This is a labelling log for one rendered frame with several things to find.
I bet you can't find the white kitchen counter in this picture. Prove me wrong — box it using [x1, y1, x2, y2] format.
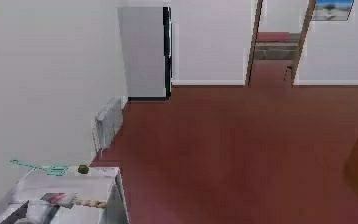
[0, 165, 130, 224]

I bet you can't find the grey fridge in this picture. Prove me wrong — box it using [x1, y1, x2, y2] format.
[117, 6, 173, 102]

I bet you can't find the grey and red bed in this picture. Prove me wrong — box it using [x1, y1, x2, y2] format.
[254, 31, 301, 61]

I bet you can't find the teal spatula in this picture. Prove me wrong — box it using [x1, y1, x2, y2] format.
[9, 158, 71, 177]

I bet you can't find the brown wooden door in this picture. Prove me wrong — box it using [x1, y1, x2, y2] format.
[289, 0, 318, 88]

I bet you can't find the framed blue picture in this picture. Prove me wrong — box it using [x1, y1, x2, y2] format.
[311, 0, 355, 22]

